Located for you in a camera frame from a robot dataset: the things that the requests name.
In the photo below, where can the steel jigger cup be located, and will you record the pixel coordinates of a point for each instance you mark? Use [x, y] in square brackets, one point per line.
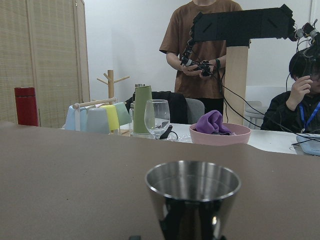
[192, 199]

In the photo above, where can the wooden cup rack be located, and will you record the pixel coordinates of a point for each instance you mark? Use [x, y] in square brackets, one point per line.
[110, 100]

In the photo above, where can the clear wine glass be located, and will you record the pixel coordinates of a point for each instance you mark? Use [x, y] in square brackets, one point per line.
[157, 117]

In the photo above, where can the green tumbler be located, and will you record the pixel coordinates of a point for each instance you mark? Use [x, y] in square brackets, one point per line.
[142, 95]

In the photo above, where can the purple cloth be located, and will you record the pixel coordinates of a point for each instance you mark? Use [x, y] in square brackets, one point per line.
[212, 123]

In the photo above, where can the standing person brown shirt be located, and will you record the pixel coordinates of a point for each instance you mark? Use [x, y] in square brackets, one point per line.
[189, 81]

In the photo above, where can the pink bowl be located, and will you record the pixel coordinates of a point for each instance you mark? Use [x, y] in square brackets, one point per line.
[241, 135]

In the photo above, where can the red thermos bottle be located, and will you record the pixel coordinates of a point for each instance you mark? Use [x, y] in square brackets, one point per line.
[26, 106]

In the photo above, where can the seated person black jacket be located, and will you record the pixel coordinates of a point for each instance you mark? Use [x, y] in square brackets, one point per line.
[297, 110]

